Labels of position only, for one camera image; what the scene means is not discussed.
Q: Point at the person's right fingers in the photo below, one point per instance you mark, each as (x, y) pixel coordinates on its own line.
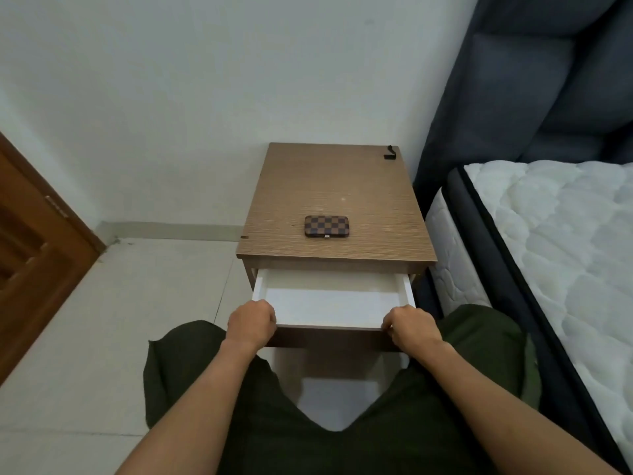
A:
(390, 326)

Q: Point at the brown wooden door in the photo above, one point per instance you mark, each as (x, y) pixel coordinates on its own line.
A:
(34, 252)

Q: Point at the person's left forearm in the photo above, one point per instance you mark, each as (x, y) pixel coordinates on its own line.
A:
(190, 413)

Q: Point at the brown wooden nightstand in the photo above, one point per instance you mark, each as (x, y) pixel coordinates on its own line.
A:
(336, 207)

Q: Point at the person's right forearm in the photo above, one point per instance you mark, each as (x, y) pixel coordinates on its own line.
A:
(499, 415)

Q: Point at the dark green trousers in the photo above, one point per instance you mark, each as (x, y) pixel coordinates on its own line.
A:
(346, 415)

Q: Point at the small black bracket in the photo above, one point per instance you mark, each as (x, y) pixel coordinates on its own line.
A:
(389, 153)

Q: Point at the white quilted mattress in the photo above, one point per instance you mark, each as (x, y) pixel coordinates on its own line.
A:
(554, 252)

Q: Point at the dark blue upholstered bed frame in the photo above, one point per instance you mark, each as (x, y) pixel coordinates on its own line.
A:
(529, 93)

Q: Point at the brown checkered case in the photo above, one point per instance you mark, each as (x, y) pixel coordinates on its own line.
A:
(325, 226)

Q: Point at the person's left fingers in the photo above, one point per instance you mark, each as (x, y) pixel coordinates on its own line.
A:
(267, 316)

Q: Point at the person's right hand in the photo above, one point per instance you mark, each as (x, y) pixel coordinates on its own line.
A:
(414, 331)

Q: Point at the person's left hand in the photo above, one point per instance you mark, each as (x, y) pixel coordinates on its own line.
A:
(251, 325)

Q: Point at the white drawer with brown front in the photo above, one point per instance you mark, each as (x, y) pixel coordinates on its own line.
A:
(332, 304)

